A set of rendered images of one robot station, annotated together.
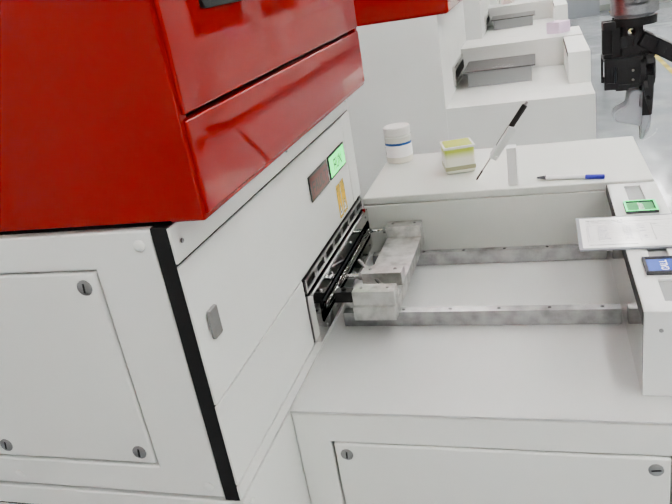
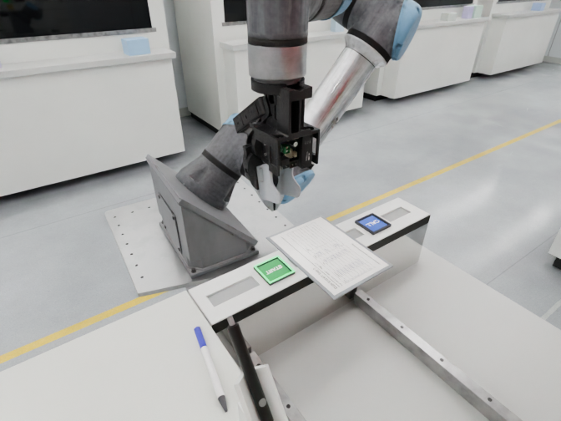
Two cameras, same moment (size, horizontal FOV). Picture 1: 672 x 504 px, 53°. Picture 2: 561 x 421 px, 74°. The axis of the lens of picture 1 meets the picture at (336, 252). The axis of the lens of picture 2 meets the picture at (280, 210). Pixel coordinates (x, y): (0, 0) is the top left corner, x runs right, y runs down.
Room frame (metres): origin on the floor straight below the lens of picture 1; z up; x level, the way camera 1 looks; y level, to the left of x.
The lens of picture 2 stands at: (1.58, -0.26, 1.43)
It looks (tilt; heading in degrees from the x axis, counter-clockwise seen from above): 33 degrees down; 216
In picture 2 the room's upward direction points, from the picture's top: straight up
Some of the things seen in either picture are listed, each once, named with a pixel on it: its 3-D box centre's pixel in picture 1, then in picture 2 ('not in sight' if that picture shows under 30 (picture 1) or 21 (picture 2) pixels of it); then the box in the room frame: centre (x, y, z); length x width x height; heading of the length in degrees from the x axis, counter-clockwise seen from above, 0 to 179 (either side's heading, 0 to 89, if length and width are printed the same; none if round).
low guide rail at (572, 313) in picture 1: (474, 315); (462, 383); (1.10, -0.23, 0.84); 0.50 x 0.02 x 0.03; 71
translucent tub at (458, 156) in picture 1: (457, 156); not in sight; (1.60, -0.33, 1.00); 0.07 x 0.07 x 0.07; 86
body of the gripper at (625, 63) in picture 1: (629, 53); (280, 124); (1.18, -0.56, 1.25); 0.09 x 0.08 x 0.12; 71
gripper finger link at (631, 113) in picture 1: (632, 115); (287, 186); (1.16, -0.56, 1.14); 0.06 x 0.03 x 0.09; 71
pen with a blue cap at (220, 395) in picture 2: (570, 177); (209, 365); (1.39, -0.53, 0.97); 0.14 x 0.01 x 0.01; 62
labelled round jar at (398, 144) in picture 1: (398, 143); not in sight; (1.77, -0.21, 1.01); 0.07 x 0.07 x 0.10
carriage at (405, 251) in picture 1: (392, 271); not in sight; (1.29, -0.11, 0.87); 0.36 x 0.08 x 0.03; 161
